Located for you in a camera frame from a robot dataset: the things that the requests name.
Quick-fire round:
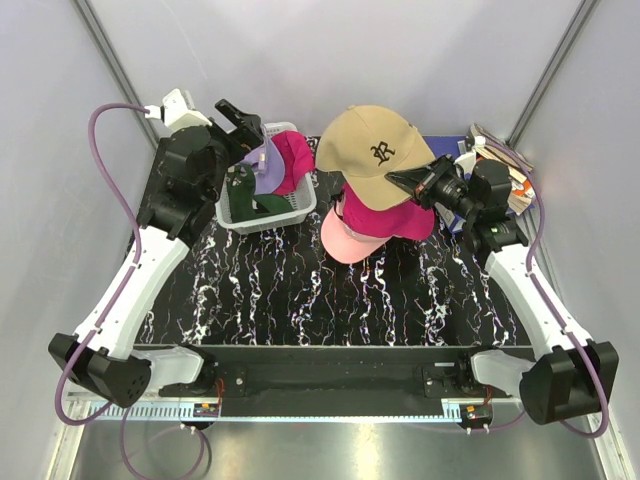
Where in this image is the white plastic basket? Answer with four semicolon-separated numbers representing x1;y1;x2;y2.
216;122;317;234

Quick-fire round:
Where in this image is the tan paperback book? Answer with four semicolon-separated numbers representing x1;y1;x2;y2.
469;123;533;172

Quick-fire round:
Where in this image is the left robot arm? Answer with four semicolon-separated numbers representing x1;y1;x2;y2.
48;99;265;412

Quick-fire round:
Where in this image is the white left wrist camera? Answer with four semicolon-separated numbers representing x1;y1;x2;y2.
144;88;212;132

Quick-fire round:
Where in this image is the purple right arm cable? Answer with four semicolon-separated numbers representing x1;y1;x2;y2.
482;139;609;439

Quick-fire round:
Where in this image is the magenta baseball cap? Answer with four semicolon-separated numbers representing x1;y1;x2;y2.
341;184;435;241

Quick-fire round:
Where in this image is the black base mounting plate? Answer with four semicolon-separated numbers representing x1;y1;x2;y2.
160;345;505;422

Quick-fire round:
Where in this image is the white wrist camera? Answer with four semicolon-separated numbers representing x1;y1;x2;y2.
144;88;212;132
454;151;478;179

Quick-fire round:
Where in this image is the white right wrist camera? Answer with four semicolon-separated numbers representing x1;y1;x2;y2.
454;151;478;179

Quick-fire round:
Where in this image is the lavender baseball cap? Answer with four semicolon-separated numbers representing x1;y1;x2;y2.
240;137;285;195

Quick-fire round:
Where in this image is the light pink baseball cap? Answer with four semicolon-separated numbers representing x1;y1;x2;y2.
321;209;393;264

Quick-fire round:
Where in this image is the beige baseball cap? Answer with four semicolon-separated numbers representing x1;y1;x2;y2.
315;105;436;211

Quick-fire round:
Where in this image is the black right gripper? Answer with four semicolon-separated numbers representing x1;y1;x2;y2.
386;154;480;221

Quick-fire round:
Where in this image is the orange paperback book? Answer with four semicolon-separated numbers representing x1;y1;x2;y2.
508;166;536;215

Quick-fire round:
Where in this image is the blue ring binder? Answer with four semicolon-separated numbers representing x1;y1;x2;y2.
422;135;535;235

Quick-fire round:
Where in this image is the dark green cap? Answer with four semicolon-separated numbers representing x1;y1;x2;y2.
227;164;293;223

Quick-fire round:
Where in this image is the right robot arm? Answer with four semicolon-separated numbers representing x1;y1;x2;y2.
385;155;619;438

